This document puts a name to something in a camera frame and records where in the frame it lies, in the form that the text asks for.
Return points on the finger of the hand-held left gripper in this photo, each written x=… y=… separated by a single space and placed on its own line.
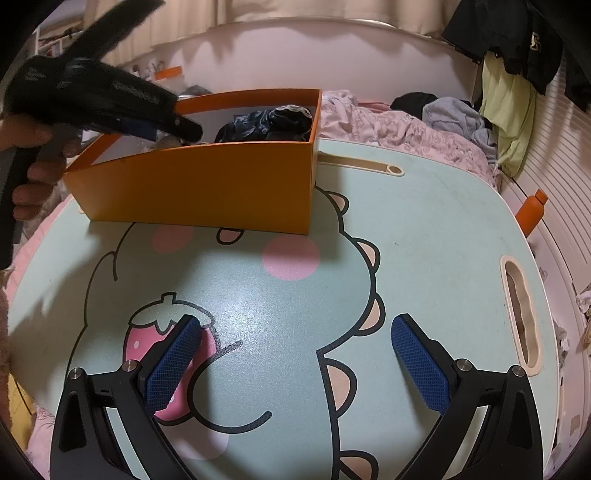
x=138 y=129
x=187 y=129

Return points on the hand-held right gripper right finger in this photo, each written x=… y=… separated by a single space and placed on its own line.
x=420 y=369

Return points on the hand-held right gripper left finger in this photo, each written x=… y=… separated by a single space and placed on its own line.
x=173 y=364

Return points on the orange cardboard box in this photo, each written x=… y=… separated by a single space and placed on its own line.
x=207 y=184

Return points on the person's left hand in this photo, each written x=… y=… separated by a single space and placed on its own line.
x=27 y=134

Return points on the orange flat box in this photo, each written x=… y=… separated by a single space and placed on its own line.
x=170 y=72

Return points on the black cloth bundle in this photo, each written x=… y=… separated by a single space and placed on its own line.
x=277 y=122

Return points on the mint cartoon print bed table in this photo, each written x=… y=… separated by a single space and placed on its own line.
x=415 y=230

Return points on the pink floral blanket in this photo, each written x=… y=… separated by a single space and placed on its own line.
x=369 y=124

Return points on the orange bottle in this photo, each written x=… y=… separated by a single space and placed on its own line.
x=528 y=214

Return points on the black crumpled garment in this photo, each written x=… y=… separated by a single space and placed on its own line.
x=413 y=104

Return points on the light green hanging garment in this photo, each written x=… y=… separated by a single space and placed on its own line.
x=503 y=101

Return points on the black hanging jacket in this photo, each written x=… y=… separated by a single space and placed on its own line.
x=577 y=55
x=508 y=27

